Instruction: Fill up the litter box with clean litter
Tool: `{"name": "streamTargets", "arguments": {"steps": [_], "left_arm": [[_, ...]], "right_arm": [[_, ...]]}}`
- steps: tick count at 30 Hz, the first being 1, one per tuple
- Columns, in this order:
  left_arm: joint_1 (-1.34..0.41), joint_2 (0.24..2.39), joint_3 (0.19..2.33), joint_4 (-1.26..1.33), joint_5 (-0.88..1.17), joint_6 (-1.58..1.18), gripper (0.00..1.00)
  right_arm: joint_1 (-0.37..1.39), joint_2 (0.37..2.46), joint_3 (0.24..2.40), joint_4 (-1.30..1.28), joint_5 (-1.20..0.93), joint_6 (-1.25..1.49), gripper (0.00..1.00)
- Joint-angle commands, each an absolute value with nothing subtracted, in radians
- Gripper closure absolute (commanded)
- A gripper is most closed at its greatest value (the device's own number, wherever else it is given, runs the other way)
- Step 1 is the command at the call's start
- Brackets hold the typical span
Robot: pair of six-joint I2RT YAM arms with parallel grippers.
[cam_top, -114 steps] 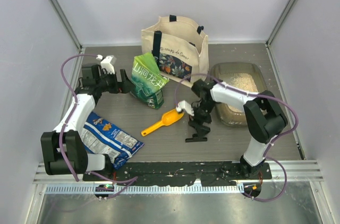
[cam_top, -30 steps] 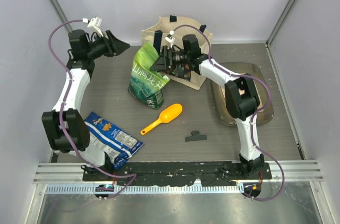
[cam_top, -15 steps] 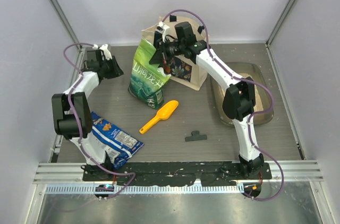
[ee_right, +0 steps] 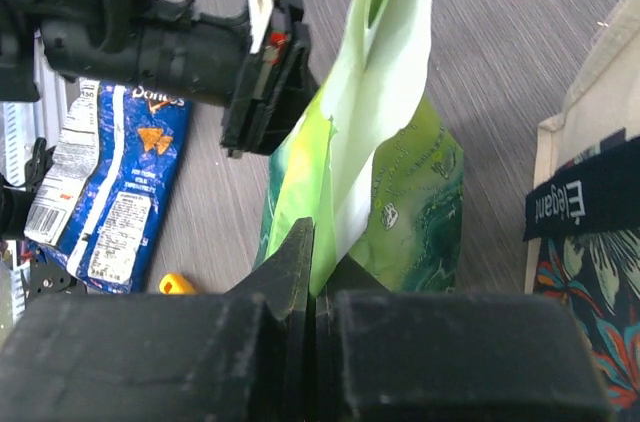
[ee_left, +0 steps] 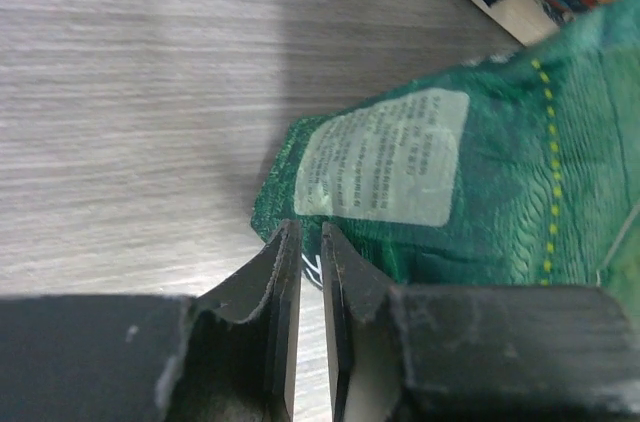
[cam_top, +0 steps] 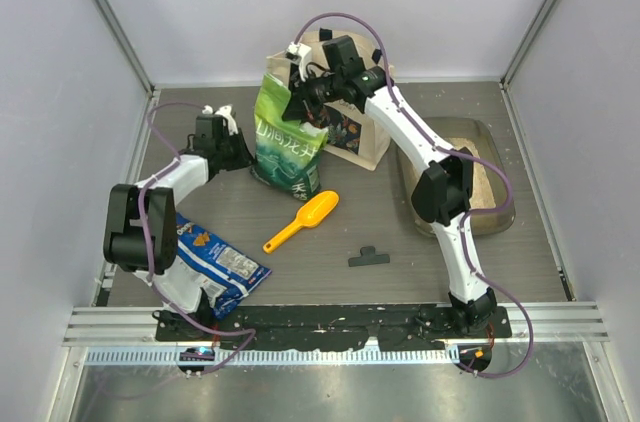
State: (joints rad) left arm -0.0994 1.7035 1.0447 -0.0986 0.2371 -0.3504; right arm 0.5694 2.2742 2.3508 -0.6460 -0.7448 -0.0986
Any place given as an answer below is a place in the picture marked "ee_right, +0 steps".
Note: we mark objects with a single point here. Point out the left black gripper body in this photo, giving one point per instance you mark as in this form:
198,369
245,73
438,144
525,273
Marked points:
170,49

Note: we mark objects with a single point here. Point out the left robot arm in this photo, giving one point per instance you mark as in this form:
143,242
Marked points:
108,22

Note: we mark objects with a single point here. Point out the yellow plastic scoop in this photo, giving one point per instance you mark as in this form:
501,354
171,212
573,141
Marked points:
176,284

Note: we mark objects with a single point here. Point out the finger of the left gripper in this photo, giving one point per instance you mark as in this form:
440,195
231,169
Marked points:
274,86

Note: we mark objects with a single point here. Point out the blue Doritos chip bag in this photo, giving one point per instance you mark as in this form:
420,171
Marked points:
99,209

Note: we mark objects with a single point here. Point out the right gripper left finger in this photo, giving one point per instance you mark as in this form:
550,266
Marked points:
236,356

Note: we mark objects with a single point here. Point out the green cat litter bag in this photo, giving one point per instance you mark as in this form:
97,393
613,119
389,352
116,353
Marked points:
370,161

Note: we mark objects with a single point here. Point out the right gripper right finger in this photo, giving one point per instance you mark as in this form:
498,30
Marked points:
384,356

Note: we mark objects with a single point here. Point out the beige canvas tote bag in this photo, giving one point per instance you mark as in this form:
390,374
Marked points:
582,215

